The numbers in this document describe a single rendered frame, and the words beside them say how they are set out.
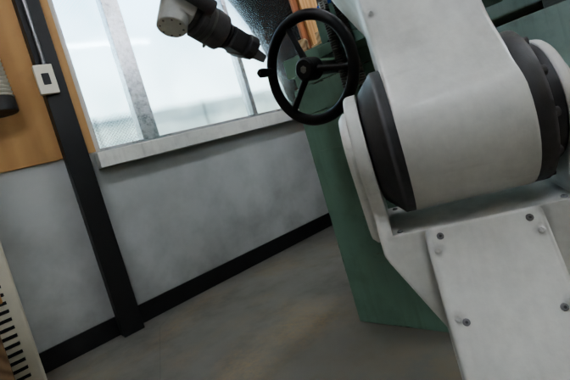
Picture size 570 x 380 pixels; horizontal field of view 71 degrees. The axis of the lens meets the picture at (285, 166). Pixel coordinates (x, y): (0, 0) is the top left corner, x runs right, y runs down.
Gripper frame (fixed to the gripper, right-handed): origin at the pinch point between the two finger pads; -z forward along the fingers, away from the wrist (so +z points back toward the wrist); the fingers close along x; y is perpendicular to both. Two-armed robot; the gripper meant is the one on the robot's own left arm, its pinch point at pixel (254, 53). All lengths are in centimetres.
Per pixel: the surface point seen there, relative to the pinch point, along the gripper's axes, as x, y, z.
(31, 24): -123, -17, 36
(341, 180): 7.6, -21.3, -41.8
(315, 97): -4.7, -1.3, -28.5
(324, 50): 6.2, 9.2, -15.3
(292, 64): -14.4, 5.9, -22.2
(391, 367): 44, -60, -50
